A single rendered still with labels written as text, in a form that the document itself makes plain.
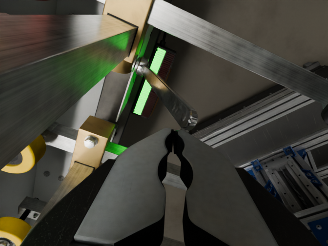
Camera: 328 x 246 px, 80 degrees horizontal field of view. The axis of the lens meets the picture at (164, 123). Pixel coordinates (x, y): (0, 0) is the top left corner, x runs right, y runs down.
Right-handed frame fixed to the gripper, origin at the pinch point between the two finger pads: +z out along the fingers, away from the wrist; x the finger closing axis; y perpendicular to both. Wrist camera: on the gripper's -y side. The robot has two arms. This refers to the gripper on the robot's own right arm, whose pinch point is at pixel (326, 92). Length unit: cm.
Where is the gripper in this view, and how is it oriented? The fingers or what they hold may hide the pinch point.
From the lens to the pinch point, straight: 40.1
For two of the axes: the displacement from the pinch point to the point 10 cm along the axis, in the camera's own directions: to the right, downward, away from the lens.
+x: 3.8, -8.0, -4.6
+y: 9.2, 3.6, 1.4
